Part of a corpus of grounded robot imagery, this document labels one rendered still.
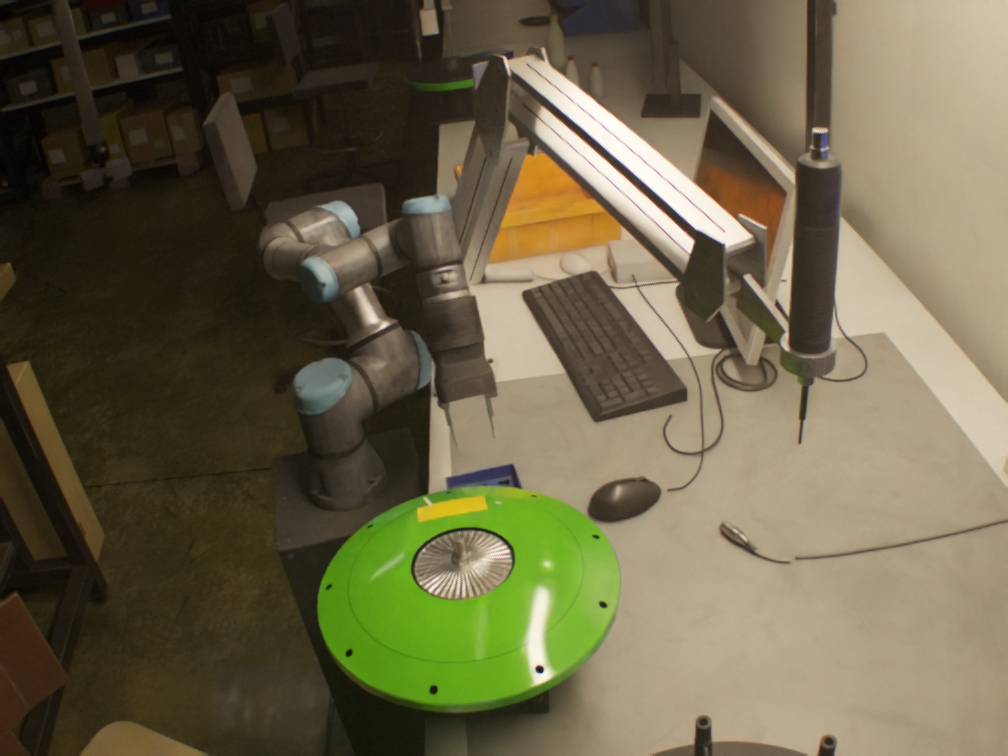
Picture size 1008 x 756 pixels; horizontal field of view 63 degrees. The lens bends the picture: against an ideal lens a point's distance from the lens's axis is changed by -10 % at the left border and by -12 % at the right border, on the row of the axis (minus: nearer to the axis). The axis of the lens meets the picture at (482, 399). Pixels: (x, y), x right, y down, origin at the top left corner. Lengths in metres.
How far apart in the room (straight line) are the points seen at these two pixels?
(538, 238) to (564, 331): 0.36
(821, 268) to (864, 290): 1.05
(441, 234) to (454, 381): 0.19
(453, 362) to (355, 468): 0.29
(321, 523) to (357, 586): 0.46
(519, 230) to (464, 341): 0.76
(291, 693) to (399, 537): 1.37
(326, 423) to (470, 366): 0.27
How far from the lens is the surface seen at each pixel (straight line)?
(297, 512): 1.42
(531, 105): 1.08
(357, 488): 1.38
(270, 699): 2.31
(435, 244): 1.15
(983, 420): 1.47
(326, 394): 1.30
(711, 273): 0.82
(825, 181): 0.71
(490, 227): 1.26
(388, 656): 0.87
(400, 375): 1.37
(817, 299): 0.75
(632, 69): 3.41
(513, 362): 1.55
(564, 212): 1.87
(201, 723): 2.33
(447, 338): 1.14
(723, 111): 1.68
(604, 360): 1.50
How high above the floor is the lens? 1.72
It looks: 34 degrees down
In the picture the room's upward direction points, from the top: 8 degrees counter-clockwise
